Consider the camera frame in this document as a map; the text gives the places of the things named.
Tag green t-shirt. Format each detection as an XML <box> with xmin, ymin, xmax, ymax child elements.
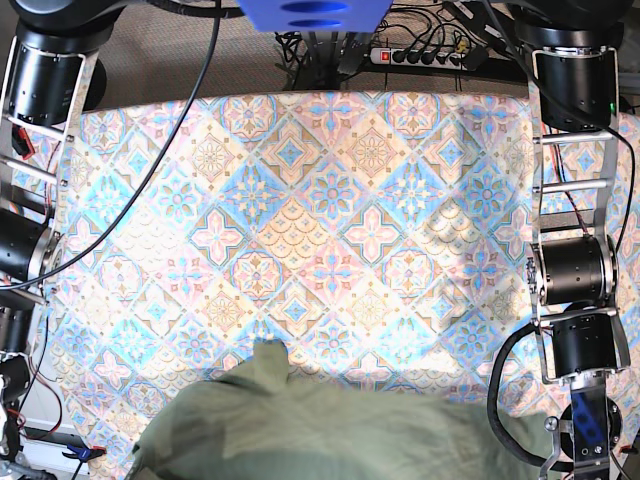
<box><xmin>128</xmin><ymin>341</ymin><xmax>538</xmax><ymax>479</ymax></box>

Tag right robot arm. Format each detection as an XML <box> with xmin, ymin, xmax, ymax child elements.
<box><xmin>1</xmin><ymin>1</ymin><xmax>127</xmax><ymax>479</ymax></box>

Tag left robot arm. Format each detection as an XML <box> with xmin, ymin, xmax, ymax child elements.
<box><xmin>487</xmin><ymin>1</ymin><xmax>631</xmax><ymax>479</ymax></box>

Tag patterned tablecloth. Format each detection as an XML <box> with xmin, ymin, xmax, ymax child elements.
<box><xmin>9</xmin><ymin>91</ymin><xmax>640</xmax><ymax>480</ymax></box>

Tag white power strip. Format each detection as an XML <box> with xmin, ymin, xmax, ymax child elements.
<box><xmin>369</xmin><ymin>47</ymin><xmax>468</xmax><ymax>71</ymax></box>

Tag red black clamp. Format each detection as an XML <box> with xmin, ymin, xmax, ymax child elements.
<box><xmin>11</xmin><ymin>125</ymin><xmax>35</xmax><ymax>160</ymax></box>

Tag blue clamp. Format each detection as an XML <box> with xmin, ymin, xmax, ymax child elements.
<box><xmin>62</xmin><ymin>445</ymin><xmax>107</xmax><ymax>463</ymax></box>

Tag tangled black cables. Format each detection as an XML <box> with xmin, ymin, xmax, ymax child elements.
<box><xmin>272</xmin><ymin>29</ymin><xmax>371</xmax><ymax>91</ymax></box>

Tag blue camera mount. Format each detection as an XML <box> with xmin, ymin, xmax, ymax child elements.
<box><xmin>238</xmin><ymin>0</ymin><xmax>393</xmax><ymax>33</ymax></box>

